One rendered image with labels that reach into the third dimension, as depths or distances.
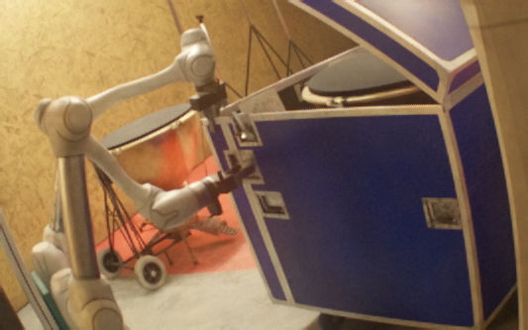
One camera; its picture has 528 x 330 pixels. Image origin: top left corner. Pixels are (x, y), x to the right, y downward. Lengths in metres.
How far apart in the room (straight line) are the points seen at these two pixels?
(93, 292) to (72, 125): 0.50
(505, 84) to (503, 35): 0.11
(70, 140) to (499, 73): 1.24
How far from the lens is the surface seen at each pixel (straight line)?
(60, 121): 1.92
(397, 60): 1.81
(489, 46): 1.28
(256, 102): 2.76
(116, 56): 5.62
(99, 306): 1.98
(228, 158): 2.59
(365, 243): 2.24
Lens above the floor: 1.41
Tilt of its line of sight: 15 degrees down
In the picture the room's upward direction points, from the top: 20 degrees counter-clockwise
